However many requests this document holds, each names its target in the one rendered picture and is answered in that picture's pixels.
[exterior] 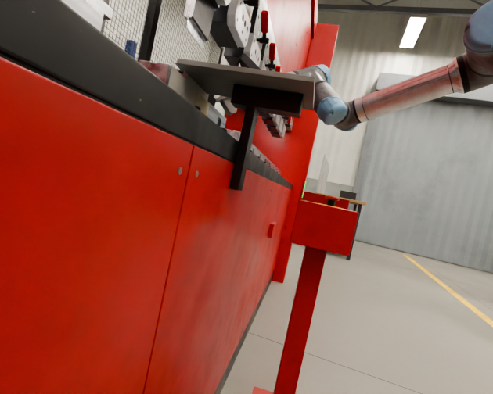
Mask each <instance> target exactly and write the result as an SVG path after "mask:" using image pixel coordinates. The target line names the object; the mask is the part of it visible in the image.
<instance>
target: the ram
mask: <svg viewBox="0 0 493 394"><path fill-rule="evenodd" d="M266 1H267V5H268V11H269V15H270V19H271V23H272V29H273V34H274V37H275V43H276V48H277V52H278V55H279V62H280V66H281V70H282V73H288V72H292V71H295V70H300V69H304V68H305V66H306V62H307V58H308V51H309V48H310V44H311V0H266ZM259 7H260V11H263V10H264V6H263V2H262V0H260V6H259ZM267 38H269V39H270V40H269V44H270V43H272V39H271V35H270V32H269V29H268V33H267ZM290 124H291V121H290ZM286 130H288V131H291V130H292V124H291V126H290V127H287V126H286Z"/></svg>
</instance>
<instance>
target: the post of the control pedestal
mask: <svg viewBox="0 0 493 394"><path fill-rule="evenodd" d="M326 253H327V251H324V250H321V249H315V248H311V247H307V246H305V250H304V256H303V260H302V264H301V268H300V274H299V278H298V282H297V288H296V292H295V296H294V300H293V306H292V310H291V314H290V320H289V324H288V328H287V332H286V338H285V342H284V346H283V350H282V356H281V360H280V364H279V370H278V374H277V378H276V382H275V388H274V392H273V394H295V393H296V389H297V383H298V379H299V375H300V369H301V365H302V361H303V358H304V351H305V347H306V344H307V340H308V333H309V330H310V326H311V319H312V316H313V312H314V308H315V302H316V298H317V295H318V288H319V284H320V281H321V276H322V270H323V267H324V263H325V259H326Z"/></svg>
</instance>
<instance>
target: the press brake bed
mask: <svg viewBox="0 0 493 394"><path fill-rule="evenodd" d="M233 167H234V163H233V162H231V161H229V160H227V159H225V158H223V157H220V156H218V155H216V154H214V153H212V152H210V151H207V150H206V149H203V148H201V147H199V146H198V145H194V144H193V143H191V142H189V141H186V140H185V139H183V138H180V137H178V136H176V135H174V134H172V133H170V132H167V131H165V130H163V129H161V128H159V127H157V126H154V125H152V124H150V123H148V122H146V121H144V120H141V119H139V118H138V117H136V116H133V115H131V114H129V113H126V112H125V111H123V110H121V109H118V108H116V107H114V106H112V105H110V104H108V103H106V102H103V101H101V100H99V99H97V98H95V97H93V96H91V95H88V94H86V93H84V92H83V91H80V90H78V89H76V88H73V87H71V86H70V85H68V84H65V83H63V82H61V81H58V80H57V79H55V78H53V77H50V76H48V75H46V74H44V73H42V72H40V71H37V70H35V69H33V68H31V67H29V66H27V65H24V64H22V63H20V62H18V61H16V60H15V59H11V58H9V57H8V56H5V55H3V54H2V53H0V394H220V393H221V391H222V389H223V387H224V384H225V382H226V380H227V378H228V376H229V373H230V371H231V369H232V366H233V364H234V363H235V361H236V358H237V356H238V354H239V351H240V349H241V347H242V345H243V342H244V340H245V338H246V336H247V333H248V331H249V330H250V327H251V325H252V323H253V321H254V318H255V316H256V314H257V312H258V310H259V307H260V305H261V303H262V301H263V298H264V296H265V294H266V292H267V290H268V287H269V285H270V284H271V281H272V276H273V272H274V269H275V263H276V260H277V256H278V251H279V245H280V242H281V237H282V231H283V227H284V223H285V219H286V213H287V209H288V205H289V201H290V194H291V191H292V190H291V189H289V188H286V187H284V186H282V185H280V184H278V183H276V182H274V181H271V180H269V179H267V178H266V177H263V176H261V175H259V174H256V173H254V172H253V171H251V170H248V169H246V175H245V178H244V182H243V190H242V191H237V190H233V189H230V188H229V186H230V182H231V178H232V172H233ZM272 222H276V223H277V224H276V228H275V234H274V235H273V236H272V237H271V238H269V237H268V231H269V227H270V224H271V223H272Z"/></svg>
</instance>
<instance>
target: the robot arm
mask: <svg viewBox="0 0 493 394"><path fill-rule="evenodd" d="M463 43H464V45H465V47H466V53H465V54H462V55H460V56H457V57H455V58H454V59H453V60H452V62H451V63H449V64H448V65H445V66H442V67H439V68H437V69H435V70H431V71H429V72H426V73H423V74H420V75H419V76H416V77H413V78H410V79H408V80H406V81H402V82H400V83H397V84H394V85H391V86H390V87H387V88H384V89H381V90H379V91H375V92H373V93H371V94H368V95H365V96H362V97H360V98H357V99H354V100H352V101H349V102H345V101H344V100H343V99H342V98H341V97H340V96H339V95H338V94H337V93H336V92H335V91H334V90H333V89H332V87H331V86H330V84H331V80H332V78H331V73H329V68H328V67H327V66H325V65H322V64H321V65H317V66H309V67H307V68H304V69H300V70H295V71H292V72H288V73H292V74H299V75H304V76H310V77H315V100H314V111H315V112H316V113H317V115H318V118H319V119H320V120H322V122H323V123H324V124H326V125H333V126H334V127H335V128H337V129H339V130H342V131H352V130H354V129H355V128H356V127H357V126H358V124H360V123H363V122H366V121H368V120H372V119H375V118H377V117H380V116H384V115H387V114H390V113H394V112H397V111H399V110H402V109H406V108H408V107H411V106H415V105H418V104H421V103H424V102H428V101H430V100H433V99H437V98H440V97H442V96H445V95H449V94H451V93H454V92H459V93H462V94H465V93H467V92H470V91H475V90H477V89H479V88H483V87H486V86H488V85H491V84H493V0H491V1H489V2H487V3H486V4H484V5H482V6H481V7H480V8H479V9H478V10H477V11H476V12H475V13H474V14H473V15H472V16H471V17H470V19H469V21H468V22H467V24H466V28H465V31H464V37H463ZM239 63H240V66H241V67H246V68H253V69H259V70H260V67H259V66H258V65H257V64H256V63H255V62H254V61H253V60H252V59H251V58H250V57H249V56H248V55H247V54H246V53H243V54H242V55H241V56H240V57H239V59H238V60H237V61H236V64H237V65H239ZM214 98H215V99H216V102H220V104H221V106H222V108H223V110H224V111H225V113H226V114H227V115H229V116H230V115H232V114H233V113H236V111H237V108H235V107H234V106H233V105H232V103H231V98H230V97H225V96H220V95H216V96H215V97H214Z"/></svg>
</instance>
